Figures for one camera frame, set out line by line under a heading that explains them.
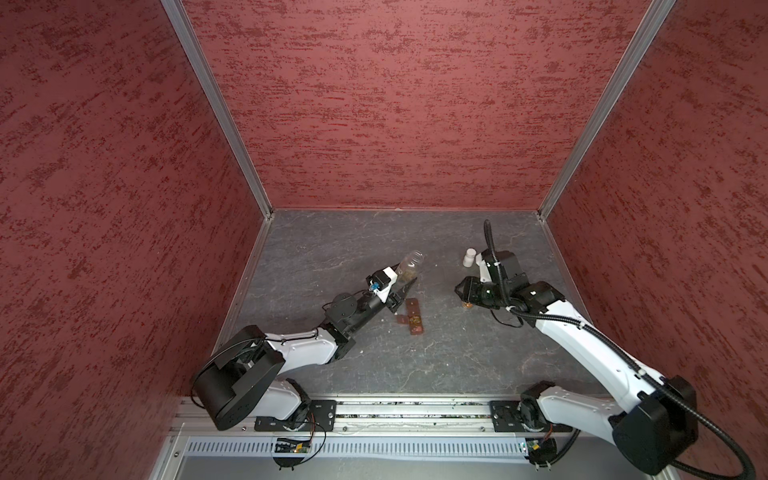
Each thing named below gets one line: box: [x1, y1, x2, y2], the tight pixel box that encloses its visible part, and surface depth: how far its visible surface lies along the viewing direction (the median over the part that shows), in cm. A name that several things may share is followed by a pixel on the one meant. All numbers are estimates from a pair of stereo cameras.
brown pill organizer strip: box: [396, 298, 424, 335], surface depth 91 cm
